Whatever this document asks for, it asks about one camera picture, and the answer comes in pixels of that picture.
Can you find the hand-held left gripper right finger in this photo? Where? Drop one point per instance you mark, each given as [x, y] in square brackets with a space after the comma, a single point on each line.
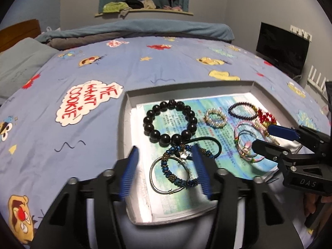
[201, 171]

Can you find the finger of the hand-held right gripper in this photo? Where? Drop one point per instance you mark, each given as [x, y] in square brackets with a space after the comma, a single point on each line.
[267, 147]
[281, 132]

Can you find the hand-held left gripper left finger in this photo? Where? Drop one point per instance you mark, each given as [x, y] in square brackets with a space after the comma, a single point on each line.
[128, 173]

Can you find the pink thread bangle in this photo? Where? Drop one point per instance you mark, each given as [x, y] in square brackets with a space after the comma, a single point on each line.
[237, 145]

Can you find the grey tray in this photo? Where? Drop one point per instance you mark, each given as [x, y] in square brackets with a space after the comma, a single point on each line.
[181, 88]

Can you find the person's right hand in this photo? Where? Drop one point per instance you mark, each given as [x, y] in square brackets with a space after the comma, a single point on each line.
[311, 202]

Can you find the printed paper sheet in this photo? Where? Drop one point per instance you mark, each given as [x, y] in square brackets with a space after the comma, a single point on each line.
[176, 205]

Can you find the white router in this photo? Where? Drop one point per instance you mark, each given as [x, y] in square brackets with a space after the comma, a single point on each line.
[317, 79]

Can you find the black television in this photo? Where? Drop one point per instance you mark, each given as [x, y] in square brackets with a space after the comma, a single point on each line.
[281, 48]

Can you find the grey blanket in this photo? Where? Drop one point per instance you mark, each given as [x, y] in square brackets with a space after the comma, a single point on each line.
[77, 41]

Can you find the blue blanket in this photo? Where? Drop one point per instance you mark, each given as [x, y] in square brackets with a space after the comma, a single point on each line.
[142, 28]

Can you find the grey-blue pillow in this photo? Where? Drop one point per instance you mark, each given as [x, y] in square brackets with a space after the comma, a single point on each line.
[20, 62]

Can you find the grey cloth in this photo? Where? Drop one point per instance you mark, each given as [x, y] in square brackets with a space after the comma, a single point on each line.
[124, 13]

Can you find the white plastic bag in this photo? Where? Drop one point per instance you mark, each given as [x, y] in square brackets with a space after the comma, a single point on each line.
[49, 30]

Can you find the pink cloth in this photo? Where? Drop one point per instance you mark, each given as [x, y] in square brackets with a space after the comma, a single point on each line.
[172, 7]

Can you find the black cloth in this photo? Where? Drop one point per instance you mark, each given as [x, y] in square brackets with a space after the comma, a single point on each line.
[134, 4]

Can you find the beige cloth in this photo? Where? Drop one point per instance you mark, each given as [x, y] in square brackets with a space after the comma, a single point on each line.
[149, 4]

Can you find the wooden headboard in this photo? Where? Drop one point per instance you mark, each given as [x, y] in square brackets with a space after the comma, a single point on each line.
[18, 31]

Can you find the white wall hooks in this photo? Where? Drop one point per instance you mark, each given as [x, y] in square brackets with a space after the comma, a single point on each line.
[300, 32]

